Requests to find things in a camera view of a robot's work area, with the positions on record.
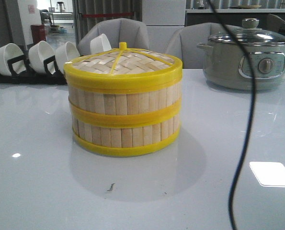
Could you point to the bamboo steamer tier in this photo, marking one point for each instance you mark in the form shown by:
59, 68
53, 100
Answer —
125, 110
126, 142

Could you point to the bamboo steamer lid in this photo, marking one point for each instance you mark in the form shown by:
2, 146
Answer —
123, 70

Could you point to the white bowl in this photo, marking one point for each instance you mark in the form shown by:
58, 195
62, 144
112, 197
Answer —
7, 52
100, 44
38, 53
65, 53

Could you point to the left grey chair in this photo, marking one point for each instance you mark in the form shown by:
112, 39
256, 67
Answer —
133, 32

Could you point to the grey chair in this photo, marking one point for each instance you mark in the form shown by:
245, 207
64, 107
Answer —
133, 32
183, 43

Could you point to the right grey chair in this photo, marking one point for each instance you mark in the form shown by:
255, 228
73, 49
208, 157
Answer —
183, 43

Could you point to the white cabinet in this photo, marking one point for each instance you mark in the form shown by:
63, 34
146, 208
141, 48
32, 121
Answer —
162, 18

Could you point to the red barrier belt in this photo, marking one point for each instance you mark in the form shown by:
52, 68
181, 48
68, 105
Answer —
107, 15

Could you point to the grey-green electric pot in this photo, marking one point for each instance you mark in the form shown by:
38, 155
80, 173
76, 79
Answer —
226, 65

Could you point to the dark counter sideboard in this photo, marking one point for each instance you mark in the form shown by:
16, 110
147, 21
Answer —
231, 16

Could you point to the red bin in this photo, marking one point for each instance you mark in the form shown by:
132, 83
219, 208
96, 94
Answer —
38, 33

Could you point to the glass pot lid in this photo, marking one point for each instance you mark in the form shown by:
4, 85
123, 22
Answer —
250, 34

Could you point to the black dish rack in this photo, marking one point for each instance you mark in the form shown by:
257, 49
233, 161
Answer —
22, 72

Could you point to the yellow plate on counter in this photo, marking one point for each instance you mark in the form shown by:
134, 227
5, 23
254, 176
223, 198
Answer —
245, 7

